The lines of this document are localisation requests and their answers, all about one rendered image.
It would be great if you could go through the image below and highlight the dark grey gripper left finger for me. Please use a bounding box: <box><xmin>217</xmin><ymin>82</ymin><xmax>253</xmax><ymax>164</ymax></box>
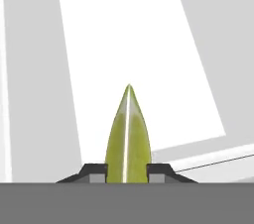
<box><xmin>56</xmin><ymin>163</ymin><xmax>109</xmax><ymax>184</ymax></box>

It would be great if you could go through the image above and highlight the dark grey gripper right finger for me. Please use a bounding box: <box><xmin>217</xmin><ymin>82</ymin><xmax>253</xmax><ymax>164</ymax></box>
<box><xmin>146</xmin><ymin>163</ymin><xmax>199</xmax><ymax>184</ymax></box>

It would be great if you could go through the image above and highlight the yellow-green lemon wedge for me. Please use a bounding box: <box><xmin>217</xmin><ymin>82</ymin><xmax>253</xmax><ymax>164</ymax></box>
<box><xmin>104</xmin><ymin>83</ymin><xmax>153</xmax><ymax>184</ymax></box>

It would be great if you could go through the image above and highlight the white fridge interior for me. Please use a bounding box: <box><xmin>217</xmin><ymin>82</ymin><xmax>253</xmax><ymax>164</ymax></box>
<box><xmin>0</xmin><ymin>0</ymin><xmax>254</xmax><ymax>184</ymax></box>

